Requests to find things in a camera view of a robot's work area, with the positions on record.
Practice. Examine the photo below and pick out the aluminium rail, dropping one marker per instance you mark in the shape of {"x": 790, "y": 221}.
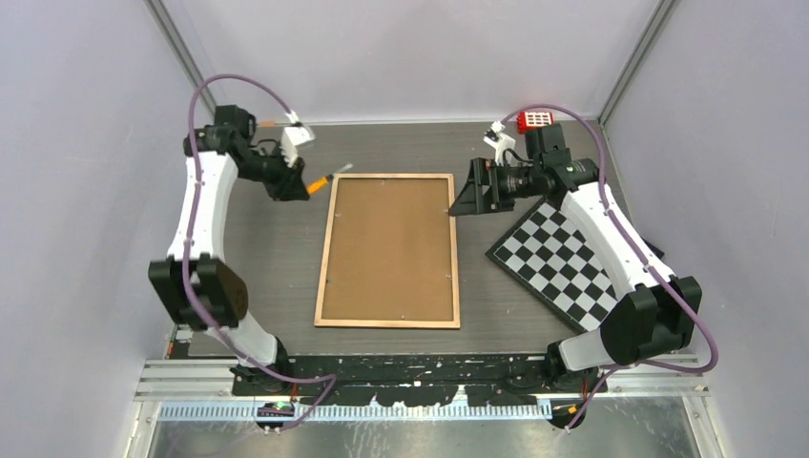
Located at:
{"x": 194, "y": 390}

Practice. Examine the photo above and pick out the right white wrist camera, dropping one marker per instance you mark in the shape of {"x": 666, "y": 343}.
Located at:
{"x": 496, "y": 138}

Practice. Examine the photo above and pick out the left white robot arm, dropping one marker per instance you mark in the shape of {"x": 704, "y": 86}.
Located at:
{"x": 194, "y": 283}

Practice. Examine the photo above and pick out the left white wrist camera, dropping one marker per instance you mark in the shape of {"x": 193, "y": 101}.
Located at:
{"x": 294, "y": 137}

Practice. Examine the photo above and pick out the red toy brick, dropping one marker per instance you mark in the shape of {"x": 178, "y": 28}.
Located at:
{"x": 533, "y": 120}

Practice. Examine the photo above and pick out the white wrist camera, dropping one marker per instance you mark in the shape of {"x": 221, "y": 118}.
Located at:
{"x": 496, "y": 138}
{"x": 294, "y": 137}

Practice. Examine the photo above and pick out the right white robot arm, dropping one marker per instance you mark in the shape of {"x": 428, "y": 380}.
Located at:
{"x": 655, "y": 308}

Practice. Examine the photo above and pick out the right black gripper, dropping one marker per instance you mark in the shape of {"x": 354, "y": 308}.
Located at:
{"x": 471, "y": 200}

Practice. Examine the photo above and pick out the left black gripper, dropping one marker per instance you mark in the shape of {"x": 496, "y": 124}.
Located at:
{"x": 291, "y": 185}

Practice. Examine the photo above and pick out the black white checkerboard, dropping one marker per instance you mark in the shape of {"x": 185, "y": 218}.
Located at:
{"x": 580, "y": 259}

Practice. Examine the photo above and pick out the orange handled screwdriver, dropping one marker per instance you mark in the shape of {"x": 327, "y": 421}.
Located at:
{"x": 320, "y": 183}

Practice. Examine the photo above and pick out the black picture frame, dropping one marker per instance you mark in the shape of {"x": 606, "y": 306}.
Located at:
{"x": 390, "y": 255}

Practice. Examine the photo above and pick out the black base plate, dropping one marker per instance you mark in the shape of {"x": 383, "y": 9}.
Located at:
{"x": 498, "y": 379}

